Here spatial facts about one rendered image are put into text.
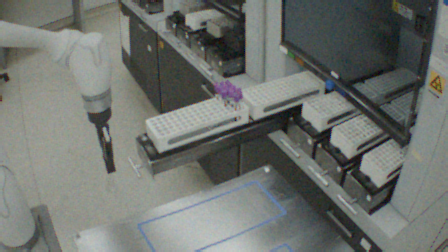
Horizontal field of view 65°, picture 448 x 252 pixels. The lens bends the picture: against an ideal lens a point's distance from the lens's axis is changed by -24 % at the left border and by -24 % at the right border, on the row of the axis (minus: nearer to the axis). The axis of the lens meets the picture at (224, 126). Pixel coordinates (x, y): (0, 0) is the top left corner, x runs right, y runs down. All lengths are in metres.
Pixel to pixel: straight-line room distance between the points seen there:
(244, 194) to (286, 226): 0.16
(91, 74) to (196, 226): 0.45
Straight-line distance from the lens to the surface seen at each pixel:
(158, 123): 1.32
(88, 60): 1.06
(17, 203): 1.13
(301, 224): 1.08
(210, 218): 1.08
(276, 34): 1.52
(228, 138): 1.35
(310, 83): 1.52
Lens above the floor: 1.63
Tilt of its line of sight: 37 degrees down
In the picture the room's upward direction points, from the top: straight up
